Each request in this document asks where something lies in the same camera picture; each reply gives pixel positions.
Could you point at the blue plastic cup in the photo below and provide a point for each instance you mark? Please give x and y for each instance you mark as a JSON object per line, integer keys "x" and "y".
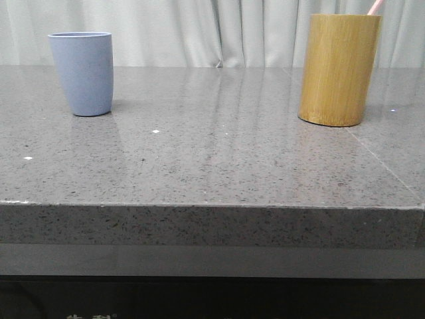
{"x": 84, "y": 63}

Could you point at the pink chopstick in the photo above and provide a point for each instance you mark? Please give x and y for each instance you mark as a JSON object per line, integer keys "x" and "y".
{"x": 375, "y": 7}

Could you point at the white curtain backdrop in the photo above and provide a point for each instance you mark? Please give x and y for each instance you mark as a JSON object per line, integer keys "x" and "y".
{"x": 171, "y": 33}

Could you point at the bamboo cylindrical holder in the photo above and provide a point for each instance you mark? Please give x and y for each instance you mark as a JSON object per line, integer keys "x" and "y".
{"x": 337, "y": 70}

